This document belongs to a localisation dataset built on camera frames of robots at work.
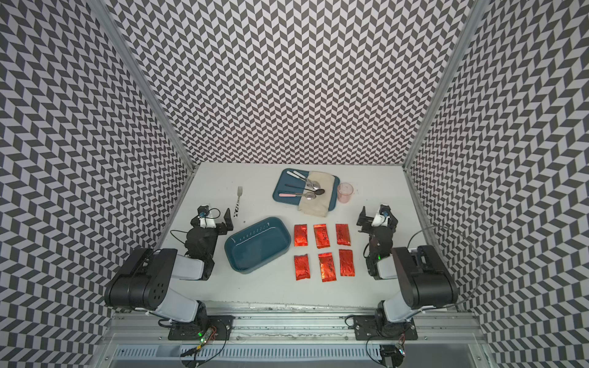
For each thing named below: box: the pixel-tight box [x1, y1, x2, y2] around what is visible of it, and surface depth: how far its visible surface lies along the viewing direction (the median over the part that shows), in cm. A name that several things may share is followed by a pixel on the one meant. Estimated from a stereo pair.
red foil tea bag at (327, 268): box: [318, 252, 337, 283], surface depth 88 cm
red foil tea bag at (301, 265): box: [293, 253, 311, 281], surface depth 86 cm
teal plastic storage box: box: [223, 216, 293, 275], surface depth 93 cm
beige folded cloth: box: [297, 171, 336, 218], surface depth 107 cm
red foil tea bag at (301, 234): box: [293, 223, 309, 247], surface depth 96 cm
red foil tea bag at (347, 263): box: [338, 249, 356, 277], surface depth 88 cm
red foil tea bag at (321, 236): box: [313, 223, 331, 250], surface depth 96 cm
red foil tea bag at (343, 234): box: [335, 223, 352, 247], surface depth 96 cm
